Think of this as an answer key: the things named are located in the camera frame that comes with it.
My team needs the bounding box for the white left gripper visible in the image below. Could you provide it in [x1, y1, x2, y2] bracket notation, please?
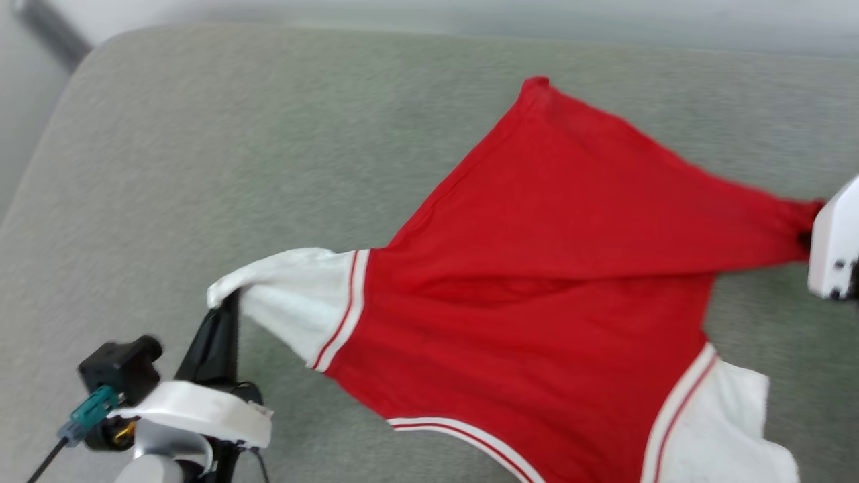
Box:
[109, 290, 274, 483]

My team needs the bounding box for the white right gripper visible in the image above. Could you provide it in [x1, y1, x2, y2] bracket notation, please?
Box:
[807, 176, 859, 301]

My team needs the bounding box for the red shirt with white sleeves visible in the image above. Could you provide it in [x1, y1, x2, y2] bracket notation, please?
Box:
[206, 76, 826, 483]

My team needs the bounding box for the grey fabric sofa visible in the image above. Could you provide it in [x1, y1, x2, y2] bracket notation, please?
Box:
[0, 23, 859, 483]

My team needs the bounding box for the dark grey skirting strip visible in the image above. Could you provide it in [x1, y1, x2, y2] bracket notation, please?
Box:
[9, 0, 93, 72]

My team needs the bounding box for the teal plug with black cable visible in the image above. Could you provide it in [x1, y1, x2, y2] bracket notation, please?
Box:
[26, 385, 122, 483]

